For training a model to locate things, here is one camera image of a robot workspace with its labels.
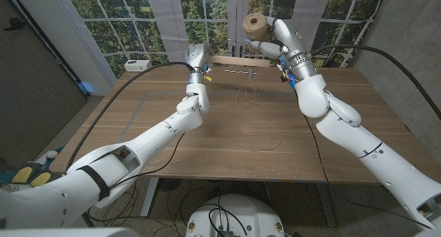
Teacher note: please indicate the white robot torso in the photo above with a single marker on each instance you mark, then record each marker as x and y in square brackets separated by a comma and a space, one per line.
[255, 216]

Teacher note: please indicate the printed window forest backdrop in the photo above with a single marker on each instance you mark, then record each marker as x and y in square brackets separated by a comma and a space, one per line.
[138, 23]

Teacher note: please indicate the small blue object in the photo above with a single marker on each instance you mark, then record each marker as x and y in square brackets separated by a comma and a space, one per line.
[86, 87]

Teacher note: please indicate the white and teal device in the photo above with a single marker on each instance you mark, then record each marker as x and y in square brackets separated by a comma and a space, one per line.
[51, 155]

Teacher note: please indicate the grey table leg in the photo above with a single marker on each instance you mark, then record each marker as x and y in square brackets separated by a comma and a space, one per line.
[325, 206]

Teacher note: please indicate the white power socket box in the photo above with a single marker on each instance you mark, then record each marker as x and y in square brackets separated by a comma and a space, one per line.
[138, 65]

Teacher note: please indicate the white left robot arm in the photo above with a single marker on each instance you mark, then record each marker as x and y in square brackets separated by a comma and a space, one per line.
[155, 137]

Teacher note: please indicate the jute twine spool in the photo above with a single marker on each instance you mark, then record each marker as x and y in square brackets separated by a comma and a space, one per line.
[255, 28]

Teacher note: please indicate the jute thread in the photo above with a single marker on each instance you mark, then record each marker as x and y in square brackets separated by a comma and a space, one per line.
[262, 150]

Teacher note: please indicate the wooden hanger with metal hook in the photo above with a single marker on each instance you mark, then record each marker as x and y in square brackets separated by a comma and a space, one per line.
[241, 61]

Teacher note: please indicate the white table leg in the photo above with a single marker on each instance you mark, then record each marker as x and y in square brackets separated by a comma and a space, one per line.
[150, 195]

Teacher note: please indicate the black and yellow padded object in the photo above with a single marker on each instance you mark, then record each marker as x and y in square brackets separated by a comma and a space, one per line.
[22, 175]

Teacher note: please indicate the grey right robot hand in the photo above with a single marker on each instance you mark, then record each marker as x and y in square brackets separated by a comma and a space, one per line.
[293, 44]

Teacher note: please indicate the dark textured door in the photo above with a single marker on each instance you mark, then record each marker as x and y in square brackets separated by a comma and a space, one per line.
[20, 58]

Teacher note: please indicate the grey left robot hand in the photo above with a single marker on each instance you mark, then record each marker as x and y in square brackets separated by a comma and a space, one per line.
[200, 54]

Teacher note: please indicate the black round floor object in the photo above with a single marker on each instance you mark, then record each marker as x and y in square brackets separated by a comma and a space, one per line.
[169, 184]

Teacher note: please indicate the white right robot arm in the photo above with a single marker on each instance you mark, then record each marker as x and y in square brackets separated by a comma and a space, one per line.
[361, 140]

